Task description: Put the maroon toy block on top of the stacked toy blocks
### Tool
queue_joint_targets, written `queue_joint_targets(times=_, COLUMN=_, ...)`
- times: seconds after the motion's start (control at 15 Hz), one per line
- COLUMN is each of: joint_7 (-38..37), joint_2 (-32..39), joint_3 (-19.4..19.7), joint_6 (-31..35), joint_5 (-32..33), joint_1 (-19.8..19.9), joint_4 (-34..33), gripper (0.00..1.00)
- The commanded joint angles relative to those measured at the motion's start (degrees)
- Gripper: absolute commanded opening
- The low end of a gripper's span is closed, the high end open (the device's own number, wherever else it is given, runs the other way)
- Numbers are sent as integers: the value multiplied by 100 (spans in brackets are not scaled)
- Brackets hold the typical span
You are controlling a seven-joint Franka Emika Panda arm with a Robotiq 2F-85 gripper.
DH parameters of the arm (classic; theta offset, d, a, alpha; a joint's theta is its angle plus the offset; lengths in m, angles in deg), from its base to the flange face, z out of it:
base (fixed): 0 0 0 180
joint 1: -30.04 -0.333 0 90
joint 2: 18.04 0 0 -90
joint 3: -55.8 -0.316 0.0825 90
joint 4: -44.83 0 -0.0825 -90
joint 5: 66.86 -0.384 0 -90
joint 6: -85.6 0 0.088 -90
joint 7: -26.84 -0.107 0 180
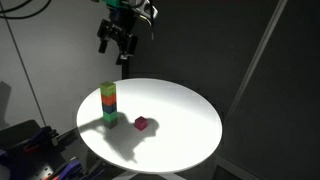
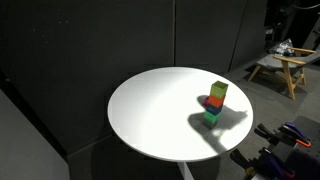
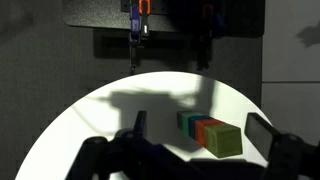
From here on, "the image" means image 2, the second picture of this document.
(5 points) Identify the orange toy block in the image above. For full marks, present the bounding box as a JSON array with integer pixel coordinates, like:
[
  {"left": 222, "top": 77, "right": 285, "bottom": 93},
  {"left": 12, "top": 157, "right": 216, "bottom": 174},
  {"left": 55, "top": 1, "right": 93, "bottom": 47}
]
[{"left": 207, "top": 94, "right": 226, "bottom": 109}]

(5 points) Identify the blue toy block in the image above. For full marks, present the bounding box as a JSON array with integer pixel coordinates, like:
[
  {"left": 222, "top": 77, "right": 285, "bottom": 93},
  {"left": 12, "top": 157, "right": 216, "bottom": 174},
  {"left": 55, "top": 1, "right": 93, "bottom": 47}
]
[{"left": 205, "top": 104, "right": 223, "bottom": 117}]

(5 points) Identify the lime green toy block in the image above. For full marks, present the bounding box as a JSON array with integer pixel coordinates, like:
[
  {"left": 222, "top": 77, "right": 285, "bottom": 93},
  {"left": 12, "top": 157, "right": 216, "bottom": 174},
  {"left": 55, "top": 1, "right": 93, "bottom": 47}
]
[{"left": 210, "top": 80, "right": 230, "bottom": 100}]

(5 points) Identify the black spring clamp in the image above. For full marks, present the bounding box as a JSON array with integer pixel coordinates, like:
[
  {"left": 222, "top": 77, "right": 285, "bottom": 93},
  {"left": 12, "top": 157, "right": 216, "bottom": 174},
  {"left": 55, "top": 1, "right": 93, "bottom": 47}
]
[{"left": 254, "top": 122, "right": 285, "bottom": 145}]

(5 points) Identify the wooden armchair grey cushion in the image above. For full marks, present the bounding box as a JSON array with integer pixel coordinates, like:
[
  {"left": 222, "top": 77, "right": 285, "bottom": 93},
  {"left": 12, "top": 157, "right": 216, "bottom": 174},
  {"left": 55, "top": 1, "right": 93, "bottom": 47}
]
[{"left": 246, "top": 46, "right": 320, "bottom": 101}]

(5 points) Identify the clear plastic bag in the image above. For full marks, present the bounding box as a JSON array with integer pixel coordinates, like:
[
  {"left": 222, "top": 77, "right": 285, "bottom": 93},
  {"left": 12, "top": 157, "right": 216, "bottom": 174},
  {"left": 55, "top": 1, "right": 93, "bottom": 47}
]
[{"left": 268, "top": 38, "right": 296, "bottom": 57}]

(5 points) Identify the large purple spring clamp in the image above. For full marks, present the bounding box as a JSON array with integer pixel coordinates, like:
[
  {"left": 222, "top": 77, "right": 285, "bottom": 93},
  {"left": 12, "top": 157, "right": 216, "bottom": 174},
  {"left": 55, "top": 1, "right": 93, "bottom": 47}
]
[{"left": 229, "top": 147, "right": 297, "bottom": 180}]

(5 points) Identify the purple clamp orange tip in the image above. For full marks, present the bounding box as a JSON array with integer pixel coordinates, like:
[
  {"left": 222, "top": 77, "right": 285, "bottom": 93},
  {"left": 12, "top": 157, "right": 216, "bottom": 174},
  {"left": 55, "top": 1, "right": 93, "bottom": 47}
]
[{"left": 278, "top": 121, "right": 313, "bottom": 149}]

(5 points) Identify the white table pedestal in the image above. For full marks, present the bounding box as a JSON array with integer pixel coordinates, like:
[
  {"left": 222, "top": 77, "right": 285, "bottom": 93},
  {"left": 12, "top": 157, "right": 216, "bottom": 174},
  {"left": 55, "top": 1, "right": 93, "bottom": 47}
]
[{"left": 177, "top": 161, "right": 195, "bottom": 180}]

